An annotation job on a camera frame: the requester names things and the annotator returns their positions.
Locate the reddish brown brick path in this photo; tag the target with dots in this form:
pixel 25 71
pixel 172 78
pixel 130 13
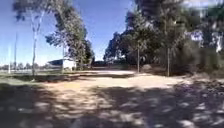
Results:
pixel 126 83

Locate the white building with dark roof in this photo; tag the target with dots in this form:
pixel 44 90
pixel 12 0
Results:
pixel 68 63

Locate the row of tall trees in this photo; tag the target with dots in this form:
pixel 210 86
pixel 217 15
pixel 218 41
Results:
pixel 71 30

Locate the dense group of trees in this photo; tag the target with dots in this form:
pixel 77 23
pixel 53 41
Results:
pixel 166 30

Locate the distant row of trees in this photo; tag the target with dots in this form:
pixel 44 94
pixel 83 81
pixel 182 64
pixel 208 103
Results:
pixel 23 66

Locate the grass strip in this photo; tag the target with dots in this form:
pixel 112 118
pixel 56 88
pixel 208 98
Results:
pixel 20 79

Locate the tall thin pole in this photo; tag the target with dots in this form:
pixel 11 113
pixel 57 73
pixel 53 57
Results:
pixel 15 50

